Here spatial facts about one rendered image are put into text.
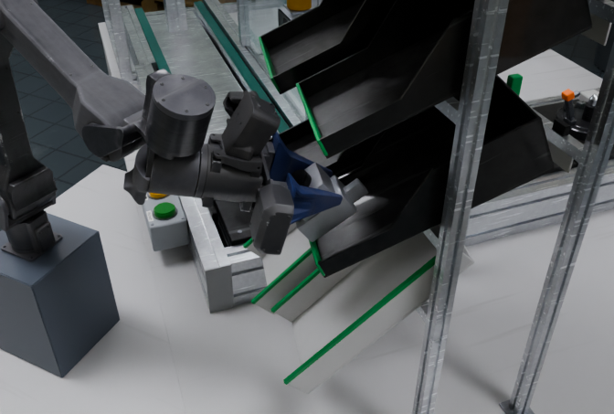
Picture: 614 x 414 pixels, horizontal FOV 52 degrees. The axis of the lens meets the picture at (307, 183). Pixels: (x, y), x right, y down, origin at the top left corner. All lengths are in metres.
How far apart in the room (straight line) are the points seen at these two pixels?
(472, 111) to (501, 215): 0.72
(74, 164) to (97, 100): 2.63
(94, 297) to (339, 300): 0.42
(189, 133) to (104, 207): 0.87
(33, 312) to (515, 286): 0.83
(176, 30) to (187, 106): 1.61
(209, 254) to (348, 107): 0.51
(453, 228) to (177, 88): 0.31
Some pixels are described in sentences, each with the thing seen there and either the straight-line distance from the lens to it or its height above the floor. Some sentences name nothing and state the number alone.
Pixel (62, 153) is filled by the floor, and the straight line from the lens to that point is 3.42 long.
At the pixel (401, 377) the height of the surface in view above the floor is 0.86.
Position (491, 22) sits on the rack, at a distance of 0.58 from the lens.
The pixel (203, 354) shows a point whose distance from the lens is 1.09.
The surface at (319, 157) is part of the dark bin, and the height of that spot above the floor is 1.22.
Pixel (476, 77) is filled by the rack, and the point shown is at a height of 1.44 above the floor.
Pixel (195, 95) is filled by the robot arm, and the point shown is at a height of 1.42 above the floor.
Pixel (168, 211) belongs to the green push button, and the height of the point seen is 0.97.
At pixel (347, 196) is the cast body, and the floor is 1.27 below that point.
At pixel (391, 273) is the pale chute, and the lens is 0.84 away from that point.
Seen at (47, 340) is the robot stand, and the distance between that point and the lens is 1.06.
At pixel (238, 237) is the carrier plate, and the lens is 1.13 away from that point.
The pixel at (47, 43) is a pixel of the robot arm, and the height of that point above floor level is 1.43.
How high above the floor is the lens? 1.68
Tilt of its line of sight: 35 degrees down
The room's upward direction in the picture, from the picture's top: straight up
